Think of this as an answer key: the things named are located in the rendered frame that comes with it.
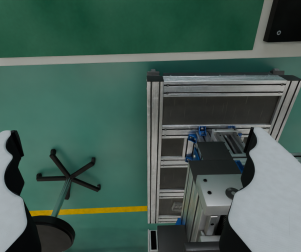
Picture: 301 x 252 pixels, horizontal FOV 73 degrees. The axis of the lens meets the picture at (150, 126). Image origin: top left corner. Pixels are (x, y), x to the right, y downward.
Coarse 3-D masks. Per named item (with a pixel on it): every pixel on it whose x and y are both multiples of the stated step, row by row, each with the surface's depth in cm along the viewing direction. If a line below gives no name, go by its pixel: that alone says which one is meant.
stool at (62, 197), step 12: (60, 168) 158; (84, 168) 159; (48, 180) 164; (72, 180) 165; (60, 192) 151; (60, 204) 142; (36, 216) 117; (48, 216) 118; (48, 228) 116; (60, 228) 118; (72, 228) 124; (48, 240) 123; (60, 240) 123; (72, 240) 126
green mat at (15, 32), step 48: (0, 0) 42; (48, 0) 42; (96, 0) 43; (144, 0) 43; (192, 0) 43; (240, 0) 44; (0, 48) 47; (48, 48) 47; (96, 48) 48; (144, 48) 48; (192, 48) 48; (240, 48) 49
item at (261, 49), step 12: (264, 0) 44; (264, 12) 45; (264, 24) 46; (264, 48) 49; (276, 48) 49; (288, 48) 49; (300, 48) 50; (0, 60) 49; (12, 60) 49; (24, 60) 49; (36, 60) 49; (48, 60) 49; (60, 60) 49; (72, 60) 49; (84, 60) 49; (96, 60) 49; (108, 60) 49; (120, 60) 50; (132, 60) 50; (144, 60) 50; (156, 60) 50; (168, 60) 50
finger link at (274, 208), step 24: (264, 144) 9; (264, 168) 8; (288, 168) 8; (240, 192) 7; (264, 192) 7; (288, 192) 7; (240, 216) 6; (264, 216) 6; (288, 216) 6; (240, 240) 6; (264, 240) 6; (288, 240) 6
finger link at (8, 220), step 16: (0, 144) 9; (16, 144) 10; (0, 160) 8; (16, 160) 10; (0, 176) 7; (16, 176) 8; (0, 192) 7; (16, 192) 8; (0, 208) 6; (16, 208) 6; (0, 224) 6; (16, 224) 6; (32, 224) 7; (0, 240) 5; (16, 240) 6; (32, 240) 6
